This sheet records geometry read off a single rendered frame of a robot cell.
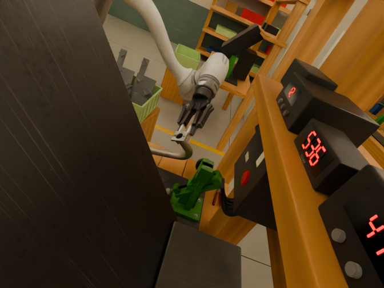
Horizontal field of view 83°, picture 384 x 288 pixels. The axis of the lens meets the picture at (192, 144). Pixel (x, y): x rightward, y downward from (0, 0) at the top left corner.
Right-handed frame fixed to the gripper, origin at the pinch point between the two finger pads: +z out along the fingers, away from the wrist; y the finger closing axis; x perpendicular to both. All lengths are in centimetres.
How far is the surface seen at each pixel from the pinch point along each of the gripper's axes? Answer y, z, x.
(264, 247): 3, 3, 183
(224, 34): -237, -515, 260
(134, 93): -80, -47, 25
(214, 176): 7.2, 5.6, 19.5
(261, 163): 33.2, 15.0, -16.2
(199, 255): 22.5, 34.1, -4.9
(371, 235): 47, 28, -31
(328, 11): 39, -52, -6
